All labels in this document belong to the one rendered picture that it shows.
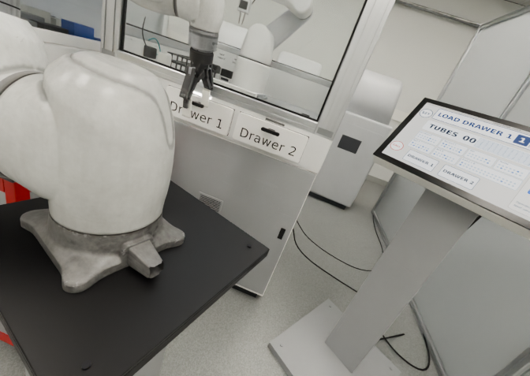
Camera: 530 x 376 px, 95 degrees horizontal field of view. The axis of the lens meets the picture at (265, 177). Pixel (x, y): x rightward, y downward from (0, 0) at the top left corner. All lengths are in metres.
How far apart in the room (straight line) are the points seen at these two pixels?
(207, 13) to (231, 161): 0.54
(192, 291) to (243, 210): 0.76
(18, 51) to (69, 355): 0.36
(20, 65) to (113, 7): 0.86
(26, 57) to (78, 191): 0.19
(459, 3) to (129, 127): 4.51
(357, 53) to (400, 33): 3.42
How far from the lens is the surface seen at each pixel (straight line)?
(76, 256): 0.43
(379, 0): 1.01
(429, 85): 4.46
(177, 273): 0.43
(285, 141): 0.97
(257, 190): 1.07
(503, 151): 1.00
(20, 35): 0.46
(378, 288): 1.17
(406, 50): 4.38
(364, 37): 0.98
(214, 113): 1.03
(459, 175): 0.92
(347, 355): 1.41
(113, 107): 0.33
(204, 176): 1.13
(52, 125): 0.36
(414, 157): 0.94
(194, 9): 0.85
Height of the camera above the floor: 1.10
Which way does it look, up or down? 23 degrees down
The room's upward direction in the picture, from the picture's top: 19 degrees clockwise
